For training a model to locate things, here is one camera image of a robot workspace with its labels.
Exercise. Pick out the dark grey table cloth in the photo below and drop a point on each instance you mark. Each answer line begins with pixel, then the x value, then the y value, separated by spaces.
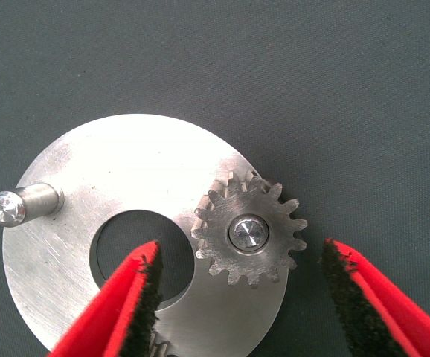
pixel 311 74

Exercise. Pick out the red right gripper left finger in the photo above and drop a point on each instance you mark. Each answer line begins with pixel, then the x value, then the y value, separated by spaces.
pixel 103 320

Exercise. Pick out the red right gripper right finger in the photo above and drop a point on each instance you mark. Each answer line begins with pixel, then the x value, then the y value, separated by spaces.
pixel 386 320

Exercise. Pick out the round metal carrier plate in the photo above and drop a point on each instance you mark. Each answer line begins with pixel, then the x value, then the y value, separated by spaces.
pixel 125 156

